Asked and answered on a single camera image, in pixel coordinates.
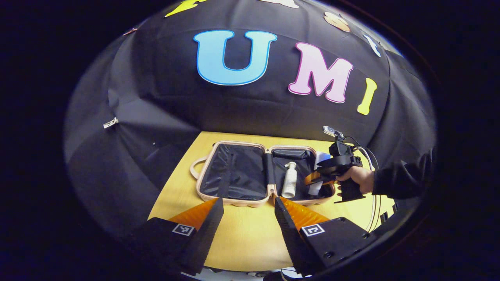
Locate black backdrop cloth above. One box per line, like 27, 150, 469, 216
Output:
64, 0, 436, 238

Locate white cable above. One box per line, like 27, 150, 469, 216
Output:
356, 146, 382, 231

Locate beige suitcase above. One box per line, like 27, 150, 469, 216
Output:
190, 140, 336, 208

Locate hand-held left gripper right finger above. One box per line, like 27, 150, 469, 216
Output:
274, 196, 375, 276

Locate white pump bottle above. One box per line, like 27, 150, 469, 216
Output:
281, 162, 298, 199

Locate black cable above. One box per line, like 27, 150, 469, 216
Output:
345, 135, 380, 169

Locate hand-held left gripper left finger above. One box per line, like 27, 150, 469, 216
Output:
129, 197, 225, 277

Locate white squeeze tube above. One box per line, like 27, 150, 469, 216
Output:
308, 151, 332, 196

